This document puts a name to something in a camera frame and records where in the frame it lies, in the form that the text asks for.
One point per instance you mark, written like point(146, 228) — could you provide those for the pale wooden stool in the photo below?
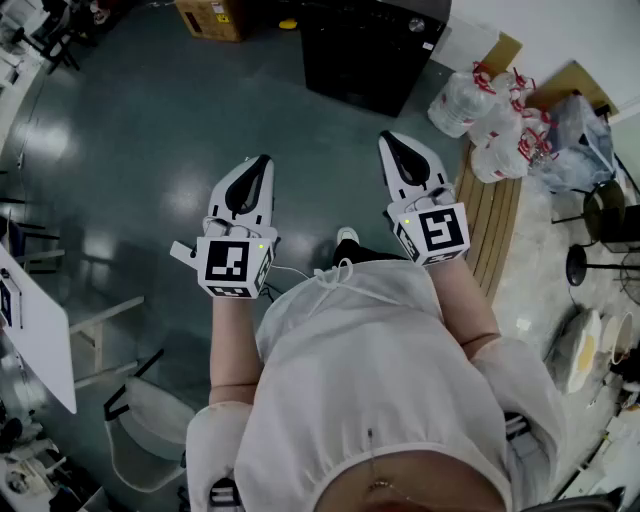
point(95, 330)

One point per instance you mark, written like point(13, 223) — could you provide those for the white chair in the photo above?
point(150, 425)

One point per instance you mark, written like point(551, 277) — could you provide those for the large cardboard box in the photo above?
point(210, 17)

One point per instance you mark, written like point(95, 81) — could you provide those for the person's right forearm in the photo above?
point(465, 305)

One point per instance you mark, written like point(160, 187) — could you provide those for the person's white top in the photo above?
point(375, 380)

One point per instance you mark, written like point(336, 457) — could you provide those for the white table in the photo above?
point(40, 340)

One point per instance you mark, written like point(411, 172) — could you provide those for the black chair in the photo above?
point(50, 42)

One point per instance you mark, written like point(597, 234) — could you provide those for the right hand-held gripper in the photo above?
point(440, 230)

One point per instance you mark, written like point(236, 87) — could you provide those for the person's white shoe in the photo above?
point(348, 234)

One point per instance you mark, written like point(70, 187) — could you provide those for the brown cardboard sheet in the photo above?
point(575, 85)

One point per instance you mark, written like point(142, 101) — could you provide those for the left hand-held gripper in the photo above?
point(227, 262)

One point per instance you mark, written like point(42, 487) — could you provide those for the heap of clear plastic bags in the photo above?
point(575, 145)

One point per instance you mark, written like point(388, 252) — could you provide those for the white panel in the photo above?
point(465, 42)

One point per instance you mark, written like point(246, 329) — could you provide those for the black round stand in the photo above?
point(577, 265)

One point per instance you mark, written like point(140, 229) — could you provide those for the yellow plastic object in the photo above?
point(287, 23)

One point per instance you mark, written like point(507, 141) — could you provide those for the person's black trousers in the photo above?
point(365, 252)

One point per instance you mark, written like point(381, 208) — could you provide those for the white cushion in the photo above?
point(575, 350)

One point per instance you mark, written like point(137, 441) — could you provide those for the person's left forearm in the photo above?
point(232, 345)

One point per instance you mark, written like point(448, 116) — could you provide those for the wooden slat pallet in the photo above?
point(487, 225)

